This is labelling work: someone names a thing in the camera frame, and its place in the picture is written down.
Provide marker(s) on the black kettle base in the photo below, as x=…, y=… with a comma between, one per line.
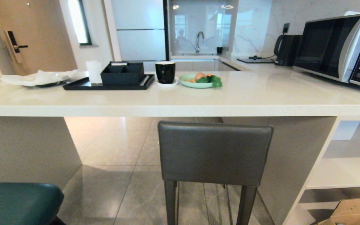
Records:
x=256, y=60

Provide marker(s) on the white round coaster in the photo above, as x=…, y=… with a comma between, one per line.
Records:
x=167, y=83

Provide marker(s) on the cardboard box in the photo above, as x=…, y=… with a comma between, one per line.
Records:
x=355, y=212

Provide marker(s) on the green leafy vegetable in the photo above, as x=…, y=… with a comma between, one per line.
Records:
x=215, y=80

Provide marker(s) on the small black cup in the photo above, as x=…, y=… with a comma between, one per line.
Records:
x=219, y=50

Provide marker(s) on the pale green plate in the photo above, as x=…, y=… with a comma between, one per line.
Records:
x=192, y=82

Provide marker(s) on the black wall socket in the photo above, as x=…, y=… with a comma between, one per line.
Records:
x=286, y=27

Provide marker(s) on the white paper cup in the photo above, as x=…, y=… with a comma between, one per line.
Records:
x=93, y=71

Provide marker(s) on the wooden entrance door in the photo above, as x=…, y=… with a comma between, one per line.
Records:
x=33, y=34

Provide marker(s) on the white open shelf unit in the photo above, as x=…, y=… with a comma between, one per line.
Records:
x=342, y=175

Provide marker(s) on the black compartment organiser box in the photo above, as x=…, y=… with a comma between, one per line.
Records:
x=122, y=75

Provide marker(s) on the silver microwave oven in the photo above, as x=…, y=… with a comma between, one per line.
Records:
x=339, y=47

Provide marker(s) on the black electric kettle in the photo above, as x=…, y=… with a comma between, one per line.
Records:
x=287, y=50

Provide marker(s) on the dark teal bar stool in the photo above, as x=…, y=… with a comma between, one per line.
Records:
x=17, y=201

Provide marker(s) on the crumpled white paper napkin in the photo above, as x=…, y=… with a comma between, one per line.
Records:
x=39, y=77

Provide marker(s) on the black rectangular tray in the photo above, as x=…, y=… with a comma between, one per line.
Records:
x=83, y=84

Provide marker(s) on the black mug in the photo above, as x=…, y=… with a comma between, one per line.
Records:
x=165, y=72

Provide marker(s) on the orange round fruit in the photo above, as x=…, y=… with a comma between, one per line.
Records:
x=199, y=76

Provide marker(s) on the chrome kitchen faucet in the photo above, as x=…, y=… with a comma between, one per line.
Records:
x=198, y=42

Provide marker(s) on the grey leather bar stool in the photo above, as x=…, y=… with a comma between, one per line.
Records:
x=214, y=153

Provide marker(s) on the frosted glass sliding door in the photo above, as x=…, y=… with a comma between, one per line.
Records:
x=139, y=31

